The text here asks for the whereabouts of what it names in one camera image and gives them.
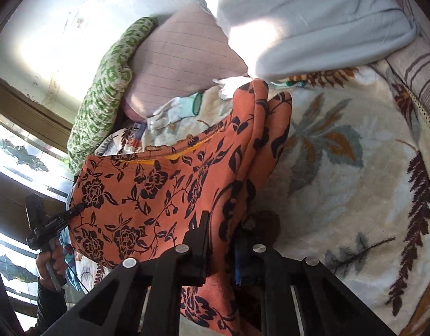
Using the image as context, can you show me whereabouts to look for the teal striped garment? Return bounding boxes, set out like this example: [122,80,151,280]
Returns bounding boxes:
[59,229,84,293]

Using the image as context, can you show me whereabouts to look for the orange floral shirt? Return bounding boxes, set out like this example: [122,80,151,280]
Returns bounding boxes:
[67,79,293,336]

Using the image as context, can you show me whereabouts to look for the green checked pillow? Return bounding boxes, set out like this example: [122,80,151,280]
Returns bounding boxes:
[67,17,159,176]

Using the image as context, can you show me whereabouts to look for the person's left hand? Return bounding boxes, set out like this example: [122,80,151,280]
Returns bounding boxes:
[36,243,66,288]

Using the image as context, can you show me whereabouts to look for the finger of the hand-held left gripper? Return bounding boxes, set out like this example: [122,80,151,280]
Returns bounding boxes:
[59,201,87,225]

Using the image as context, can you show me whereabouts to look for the person's left forearm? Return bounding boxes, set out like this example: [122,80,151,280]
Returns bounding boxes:
[26,276,68,336]

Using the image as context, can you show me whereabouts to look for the leaf-print blanket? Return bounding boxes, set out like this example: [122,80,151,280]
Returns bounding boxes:
[78,63,430,336]

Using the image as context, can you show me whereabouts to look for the white glove with teal cuff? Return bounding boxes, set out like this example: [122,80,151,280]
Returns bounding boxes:
[147,92,203,131]

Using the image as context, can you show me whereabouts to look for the stained-glass window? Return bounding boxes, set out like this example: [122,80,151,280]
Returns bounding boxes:
[0,108,75,323]

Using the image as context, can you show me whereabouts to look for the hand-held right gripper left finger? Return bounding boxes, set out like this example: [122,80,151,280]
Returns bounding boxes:
[43,211,211,336]

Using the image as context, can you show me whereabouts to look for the small printed packet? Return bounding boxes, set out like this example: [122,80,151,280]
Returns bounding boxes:
[126,121,147,148]

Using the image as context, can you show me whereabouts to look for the pink striped pillow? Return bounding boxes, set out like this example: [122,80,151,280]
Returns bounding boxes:
[123,2,249,121]

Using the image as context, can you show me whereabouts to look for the wooden door frame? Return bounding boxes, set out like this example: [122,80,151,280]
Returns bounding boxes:
[0,70,75,130]

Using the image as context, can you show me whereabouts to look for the striped floral quilt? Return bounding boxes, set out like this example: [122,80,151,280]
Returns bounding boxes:
[371,0,430,141]

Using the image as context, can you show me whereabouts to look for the grey pillow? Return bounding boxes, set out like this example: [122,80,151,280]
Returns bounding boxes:
[173,0,418,83]

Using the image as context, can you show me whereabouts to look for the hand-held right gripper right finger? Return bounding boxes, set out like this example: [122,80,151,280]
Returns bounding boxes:
[234,232,396,336]

